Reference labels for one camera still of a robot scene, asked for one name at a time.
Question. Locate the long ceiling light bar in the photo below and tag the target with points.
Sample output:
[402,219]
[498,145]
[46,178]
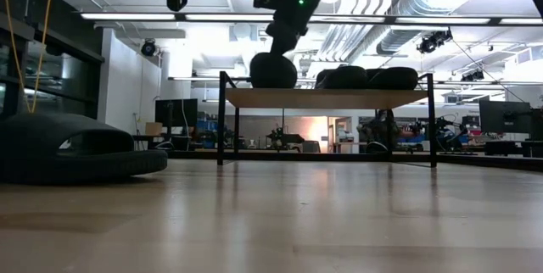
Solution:
[233,18]

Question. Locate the silver ventilation duct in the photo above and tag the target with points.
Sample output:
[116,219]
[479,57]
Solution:
[394,40]

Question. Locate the cardboard box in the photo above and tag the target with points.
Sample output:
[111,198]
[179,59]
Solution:
[153,129]

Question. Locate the black computer monitor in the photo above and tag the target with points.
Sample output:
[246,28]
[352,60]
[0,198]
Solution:
[174,113]
[505,117]

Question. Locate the background robot rig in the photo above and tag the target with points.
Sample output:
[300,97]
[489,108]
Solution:
[292,138]

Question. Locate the black ceiling spotlight cluster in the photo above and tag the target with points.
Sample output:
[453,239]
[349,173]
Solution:
[434,40]
[472,76]

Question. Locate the black aluminium table frame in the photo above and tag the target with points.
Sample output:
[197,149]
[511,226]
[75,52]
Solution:
[195,154]

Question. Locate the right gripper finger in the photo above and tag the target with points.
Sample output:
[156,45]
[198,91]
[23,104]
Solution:
[284,44]

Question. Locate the blue storage bins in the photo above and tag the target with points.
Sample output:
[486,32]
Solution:
[205,125]

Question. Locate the wooden shelf with black frame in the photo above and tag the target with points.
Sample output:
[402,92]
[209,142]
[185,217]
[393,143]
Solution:
[322,98]

